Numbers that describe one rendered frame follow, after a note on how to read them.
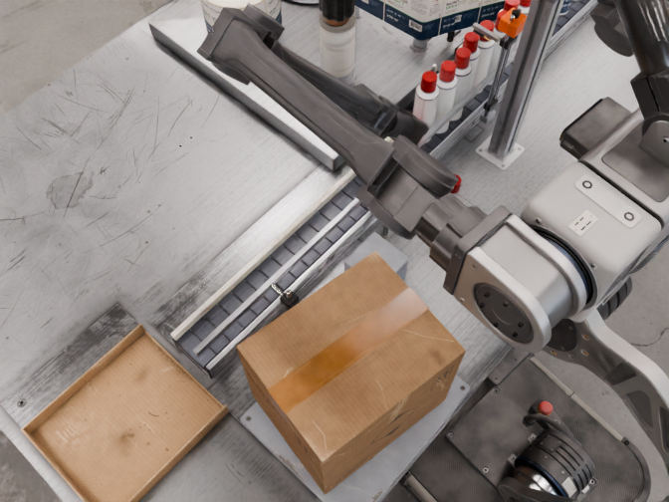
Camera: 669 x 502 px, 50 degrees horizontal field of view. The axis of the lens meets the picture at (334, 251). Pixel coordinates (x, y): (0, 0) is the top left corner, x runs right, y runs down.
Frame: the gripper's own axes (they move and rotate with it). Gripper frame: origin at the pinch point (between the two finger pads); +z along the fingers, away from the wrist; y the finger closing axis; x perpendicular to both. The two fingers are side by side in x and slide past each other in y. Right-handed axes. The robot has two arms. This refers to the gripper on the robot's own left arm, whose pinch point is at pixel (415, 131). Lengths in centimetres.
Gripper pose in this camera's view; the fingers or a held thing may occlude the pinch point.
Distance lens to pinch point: 165.8
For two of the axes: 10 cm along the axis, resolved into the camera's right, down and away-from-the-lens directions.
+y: -7.4, -5.8, 3.3
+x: -5.2, 8.1, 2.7
